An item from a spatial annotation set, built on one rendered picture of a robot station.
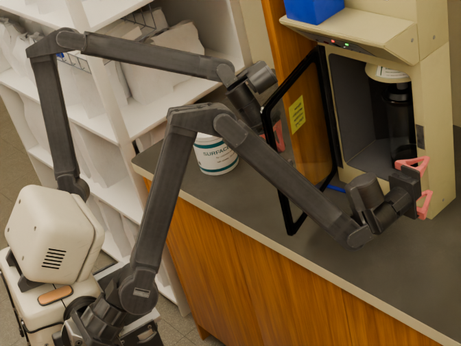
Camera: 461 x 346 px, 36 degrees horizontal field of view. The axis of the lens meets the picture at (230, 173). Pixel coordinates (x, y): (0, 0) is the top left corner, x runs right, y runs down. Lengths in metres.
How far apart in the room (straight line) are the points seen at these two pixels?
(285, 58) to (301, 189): 0.52
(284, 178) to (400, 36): 0.41
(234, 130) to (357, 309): 0.74
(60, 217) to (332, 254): 0.73
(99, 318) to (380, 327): 0.76
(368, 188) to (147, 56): 0.63
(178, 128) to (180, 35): 1.48
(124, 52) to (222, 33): 1.25
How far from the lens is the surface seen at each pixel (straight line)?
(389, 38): 1.59
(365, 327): 1.97
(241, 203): 2.12
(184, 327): 3.14
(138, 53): 1.77
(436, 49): 1.74
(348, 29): 1.65
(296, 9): 1.72
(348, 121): 2.02
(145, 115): 2.74
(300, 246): 1.93
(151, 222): 1.43
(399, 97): 1.88
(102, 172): 3.14
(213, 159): 2.22
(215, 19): 2.98
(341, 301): 1.96
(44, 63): 1.79
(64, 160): 1.81
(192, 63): 1.76
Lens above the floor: 2.22
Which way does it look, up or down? 35 degrees down
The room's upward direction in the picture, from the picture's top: 15 degrees counter-clockwise
